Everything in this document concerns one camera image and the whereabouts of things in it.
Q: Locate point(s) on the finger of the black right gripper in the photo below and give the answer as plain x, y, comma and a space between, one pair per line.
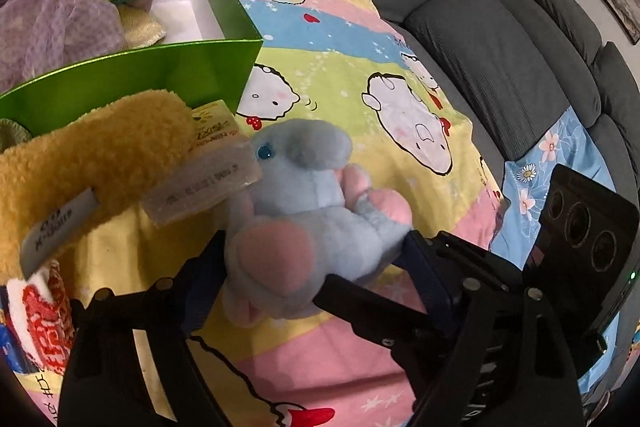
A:
370, 314

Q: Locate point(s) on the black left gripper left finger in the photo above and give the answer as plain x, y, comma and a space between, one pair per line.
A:
103, 384

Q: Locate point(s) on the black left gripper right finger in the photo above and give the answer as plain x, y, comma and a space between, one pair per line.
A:
456, 352

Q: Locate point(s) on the blue elephant plush toy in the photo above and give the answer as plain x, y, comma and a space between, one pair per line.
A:
313, 213

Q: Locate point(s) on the yellow fuzzy plush toy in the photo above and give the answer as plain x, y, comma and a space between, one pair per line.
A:
118, 152

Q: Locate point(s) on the clear tissue packet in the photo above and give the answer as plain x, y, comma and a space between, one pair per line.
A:
221, 163

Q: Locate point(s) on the red white cloth toy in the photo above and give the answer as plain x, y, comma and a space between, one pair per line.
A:
39, 311

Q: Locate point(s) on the blue floral cloth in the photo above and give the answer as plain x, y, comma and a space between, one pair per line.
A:
600, 153

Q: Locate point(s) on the grey sofa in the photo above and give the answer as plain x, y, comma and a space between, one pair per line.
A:
515, 66

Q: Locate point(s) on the green cardboard box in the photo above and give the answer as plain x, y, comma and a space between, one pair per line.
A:
207, 55

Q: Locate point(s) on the gold scouring cloth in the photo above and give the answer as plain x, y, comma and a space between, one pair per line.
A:
141, 29

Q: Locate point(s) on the purple mesh bath puff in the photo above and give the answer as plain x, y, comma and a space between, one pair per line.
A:
38, 36

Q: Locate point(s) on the colourful cartoon blanket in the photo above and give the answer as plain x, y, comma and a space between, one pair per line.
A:
340, 61

